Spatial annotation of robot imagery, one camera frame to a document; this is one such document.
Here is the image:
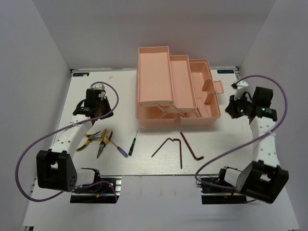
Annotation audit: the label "short-leg brown hex key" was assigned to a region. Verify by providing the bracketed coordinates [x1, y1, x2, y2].
[180, 132, 204, 161]

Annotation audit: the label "pink plastic toolbox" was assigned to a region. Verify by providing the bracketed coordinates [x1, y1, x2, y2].
[135, 46, 224, 128]

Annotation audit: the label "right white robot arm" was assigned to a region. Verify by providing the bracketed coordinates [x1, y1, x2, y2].
[217, 86, 289, 204]

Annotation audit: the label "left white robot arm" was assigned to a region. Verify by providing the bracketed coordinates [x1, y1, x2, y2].
[36, 84, 113, 192]

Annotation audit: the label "yellow side cutter pliers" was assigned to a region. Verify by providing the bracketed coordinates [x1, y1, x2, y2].
[76, 131, 101, 152]

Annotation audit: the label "yellow needle-nose pliers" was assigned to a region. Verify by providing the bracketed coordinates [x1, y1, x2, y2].
[96, 129, 114, 158]

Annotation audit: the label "left blue table label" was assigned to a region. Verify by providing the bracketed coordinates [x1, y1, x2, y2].
[73, 72, 89, 77]

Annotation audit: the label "blue table label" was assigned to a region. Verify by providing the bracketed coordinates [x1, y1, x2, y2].
[73, 72, 89, 77]
[217, 69, 234, 74]

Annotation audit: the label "right blue table label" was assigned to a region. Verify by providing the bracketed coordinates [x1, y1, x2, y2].
[217, 69, 234, 74]

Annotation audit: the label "black green screwdriver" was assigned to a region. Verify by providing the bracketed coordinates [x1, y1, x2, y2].
[128, 131, 138, 156]

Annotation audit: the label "long brown hex key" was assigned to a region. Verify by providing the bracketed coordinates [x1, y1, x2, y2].
[177, 139, 182, 169]

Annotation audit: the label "bent brown hex key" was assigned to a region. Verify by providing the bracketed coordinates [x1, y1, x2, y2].
[151, 137, 180, 158]

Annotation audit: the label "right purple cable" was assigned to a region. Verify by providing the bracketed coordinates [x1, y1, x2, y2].
[195, 75, 288, 204]

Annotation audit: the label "purple cable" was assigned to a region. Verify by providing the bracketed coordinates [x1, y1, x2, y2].
[195, 75, 288, 204]
[15, 82, 120, 202]

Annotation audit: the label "blue handled screwdriver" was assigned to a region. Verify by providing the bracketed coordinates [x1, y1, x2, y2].
[108, 139, 128, 158]

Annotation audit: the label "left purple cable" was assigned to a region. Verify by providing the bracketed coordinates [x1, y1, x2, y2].
[15, 82, 120, 202]

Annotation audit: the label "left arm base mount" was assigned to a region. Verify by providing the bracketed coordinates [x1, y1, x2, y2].
[70, 176, 122, 204]

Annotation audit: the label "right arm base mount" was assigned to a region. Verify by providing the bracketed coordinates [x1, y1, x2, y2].
[196, 180, 248, 205]

